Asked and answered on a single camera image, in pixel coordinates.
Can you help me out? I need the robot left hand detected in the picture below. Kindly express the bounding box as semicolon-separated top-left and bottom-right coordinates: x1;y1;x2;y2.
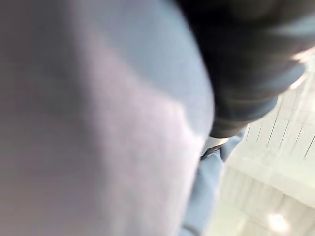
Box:
175;0;315;158

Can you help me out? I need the white laundry basket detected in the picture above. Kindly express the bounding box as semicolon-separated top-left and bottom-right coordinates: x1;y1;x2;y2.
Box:
206;81;315;236

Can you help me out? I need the light blue bed garment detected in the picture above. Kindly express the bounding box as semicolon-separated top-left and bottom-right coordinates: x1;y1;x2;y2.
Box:
0;0;248;236

